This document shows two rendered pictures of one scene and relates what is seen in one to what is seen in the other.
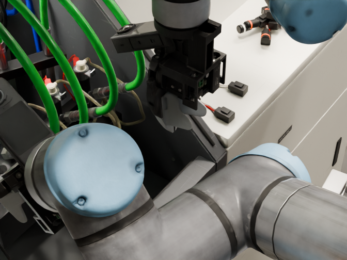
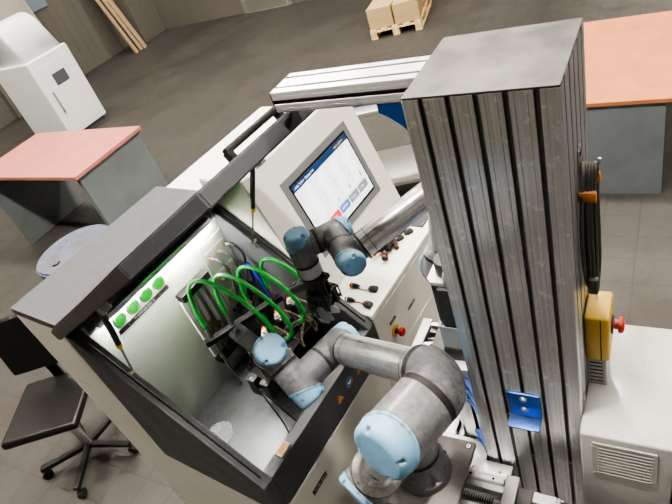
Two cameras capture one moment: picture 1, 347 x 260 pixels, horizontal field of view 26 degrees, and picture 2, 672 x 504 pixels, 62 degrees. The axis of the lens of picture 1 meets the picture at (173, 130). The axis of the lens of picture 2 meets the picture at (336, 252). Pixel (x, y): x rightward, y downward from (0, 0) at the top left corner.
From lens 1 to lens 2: 0.72 m
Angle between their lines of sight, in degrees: 10
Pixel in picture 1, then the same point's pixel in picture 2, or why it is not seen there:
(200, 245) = (315, 367)
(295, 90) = (407, 279)
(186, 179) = not seen: hidden behind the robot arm
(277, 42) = (391, 257)
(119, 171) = (276, 348)
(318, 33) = (356, 271)
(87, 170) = (265, 350)
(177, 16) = (307, 275)
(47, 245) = not seen: hidden behind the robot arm
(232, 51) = (369, 269)
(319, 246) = (350, 356)
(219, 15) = not seen: hidden behind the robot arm
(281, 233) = (341, 355)
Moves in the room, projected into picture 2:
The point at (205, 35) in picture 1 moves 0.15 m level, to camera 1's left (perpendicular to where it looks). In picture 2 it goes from (322, 280) to (272, 294)
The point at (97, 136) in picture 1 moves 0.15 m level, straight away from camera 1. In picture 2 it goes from (266, 338) to (260, 297)
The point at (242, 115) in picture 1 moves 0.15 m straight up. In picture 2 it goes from (377, 302) to (366, 272)
